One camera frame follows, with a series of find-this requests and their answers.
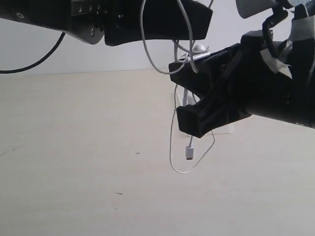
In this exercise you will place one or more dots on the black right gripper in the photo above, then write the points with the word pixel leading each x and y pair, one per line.
pixel 240 84

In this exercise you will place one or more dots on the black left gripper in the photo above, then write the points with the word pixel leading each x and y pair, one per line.
pixel 124 21

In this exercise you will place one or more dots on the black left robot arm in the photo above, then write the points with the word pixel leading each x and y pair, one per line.
pixel 51 14

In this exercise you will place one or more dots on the clear plastic open case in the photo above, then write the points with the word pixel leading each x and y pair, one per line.
pixel 196 118

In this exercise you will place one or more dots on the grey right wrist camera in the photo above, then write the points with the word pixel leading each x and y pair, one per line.
pixel 248 8

